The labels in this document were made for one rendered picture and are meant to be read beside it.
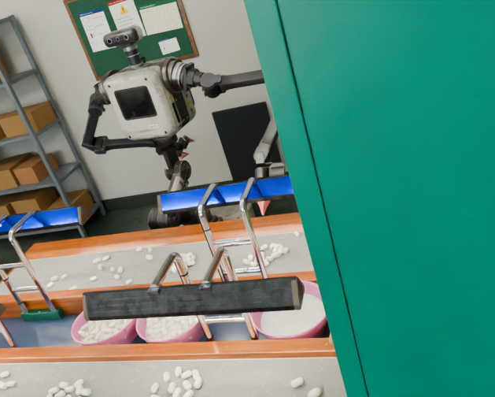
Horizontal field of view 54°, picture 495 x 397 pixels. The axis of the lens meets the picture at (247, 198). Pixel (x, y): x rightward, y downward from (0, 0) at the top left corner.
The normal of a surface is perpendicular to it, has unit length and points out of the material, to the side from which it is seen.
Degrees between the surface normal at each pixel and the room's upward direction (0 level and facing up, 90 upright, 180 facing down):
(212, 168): 90
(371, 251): 90
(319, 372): 0
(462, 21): 90
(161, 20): 90
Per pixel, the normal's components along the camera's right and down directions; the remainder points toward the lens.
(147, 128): -0.37, 0.52
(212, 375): -0.27, -0.85
